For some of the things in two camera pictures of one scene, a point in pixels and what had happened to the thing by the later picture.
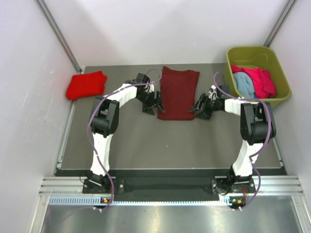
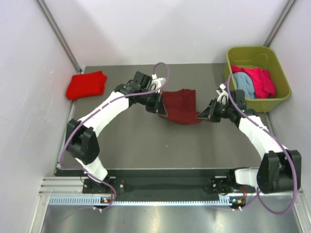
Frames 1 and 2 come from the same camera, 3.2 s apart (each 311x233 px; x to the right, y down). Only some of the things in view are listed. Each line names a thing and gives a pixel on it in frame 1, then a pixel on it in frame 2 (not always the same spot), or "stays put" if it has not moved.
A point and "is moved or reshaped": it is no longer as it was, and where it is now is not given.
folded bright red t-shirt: x=86 y=84 stays put
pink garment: x=263 y=84 stays put
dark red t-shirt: x=178 y=92 is moved or reshaped
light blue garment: x=244 y=84 stays put
